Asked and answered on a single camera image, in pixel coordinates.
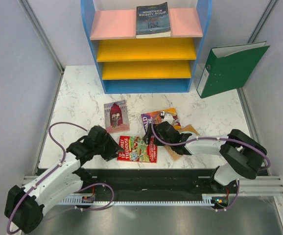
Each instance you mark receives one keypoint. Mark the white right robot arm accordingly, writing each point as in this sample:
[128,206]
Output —
[244,156]

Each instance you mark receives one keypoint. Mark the tan Othello book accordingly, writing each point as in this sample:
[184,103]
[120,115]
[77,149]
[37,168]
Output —
[171,152]

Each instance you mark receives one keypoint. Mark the green lever arch binder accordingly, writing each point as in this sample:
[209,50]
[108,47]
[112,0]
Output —
[228,68]

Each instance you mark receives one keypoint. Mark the light blue cable duct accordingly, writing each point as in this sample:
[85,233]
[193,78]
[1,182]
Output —
[78,200]

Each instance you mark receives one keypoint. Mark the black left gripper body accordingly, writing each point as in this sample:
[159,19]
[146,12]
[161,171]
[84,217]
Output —
[101,148]

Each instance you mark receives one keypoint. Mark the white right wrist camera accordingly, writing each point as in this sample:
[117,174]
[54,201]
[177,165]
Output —
[166,116]

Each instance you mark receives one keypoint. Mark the red treehouse book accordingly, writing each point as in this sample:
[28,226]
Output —
[136,150]

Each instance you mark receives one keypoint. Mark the orange Roald Dahl book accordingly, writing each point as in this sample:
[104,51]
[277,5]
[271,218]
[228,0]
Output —
[147,118]

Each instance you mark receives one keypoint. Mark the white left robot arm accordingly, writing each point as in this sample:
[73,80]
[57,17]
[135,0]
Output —
[26,206]

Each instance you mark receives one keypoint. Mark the blue shelf unit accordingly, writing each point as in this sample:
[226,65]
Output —
[128,65]

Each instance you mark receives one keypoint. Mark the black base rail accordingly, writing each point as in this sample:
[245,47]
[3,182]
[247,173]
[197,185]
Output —
[152,185]

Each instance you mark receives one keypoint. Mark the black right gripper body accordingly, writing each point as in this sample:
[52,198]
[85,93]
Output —
[156,142]

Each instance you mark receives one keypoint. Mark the pink castle cover book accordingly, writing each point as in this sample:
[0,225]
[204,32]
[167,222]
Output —
[116,117]

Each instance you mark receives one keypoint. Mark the dark blue 1984 book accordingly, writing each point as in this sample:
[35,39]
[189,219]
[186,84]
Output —
[153,21]

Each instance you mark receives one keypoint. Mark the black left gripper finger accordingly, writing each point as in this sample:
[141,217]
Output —
[111,146]
[110,156]

